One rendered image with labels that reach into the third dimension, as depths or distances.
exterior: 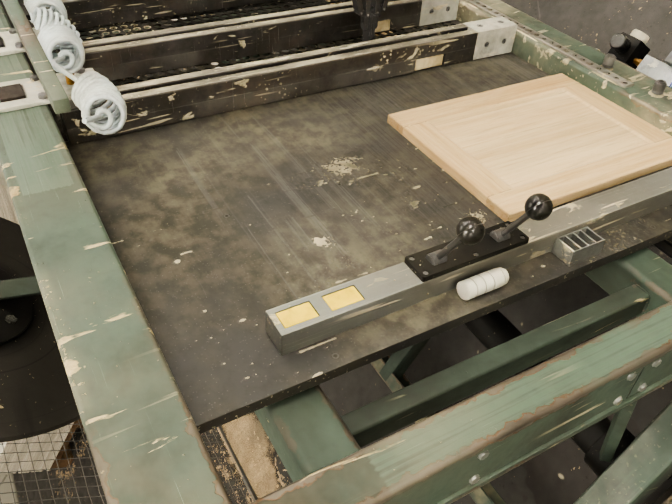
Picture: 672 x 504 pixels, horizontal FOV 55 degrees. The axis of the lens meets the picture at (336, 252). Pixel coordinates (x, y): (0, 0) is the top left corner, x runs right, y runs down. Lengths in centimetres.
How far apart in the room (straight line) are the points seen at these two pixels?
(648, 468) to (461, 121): 81
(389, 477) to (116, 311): 36
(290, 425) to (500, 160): 67
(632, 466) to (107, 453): 115
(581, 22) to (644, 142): 141
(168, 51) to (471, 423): 108
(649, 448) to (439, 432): 85
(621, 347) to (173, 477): 57
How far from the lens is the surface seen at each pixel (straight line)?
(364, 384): 304
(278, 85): 139
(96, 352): 76
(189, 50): 155
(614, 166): 133
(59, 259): 89
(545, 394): 82
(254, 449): 362
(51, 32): 121
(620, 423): 151
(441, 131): 132
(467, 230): 84
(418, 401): 90
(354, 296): 89
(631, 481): 157
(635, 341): 93
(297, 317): 85
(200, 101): 134
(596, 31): 276
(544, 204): 92
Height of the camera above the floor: 224
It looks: 43 degrees down
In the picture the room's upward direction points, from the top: 77 degrees counter-clockwise
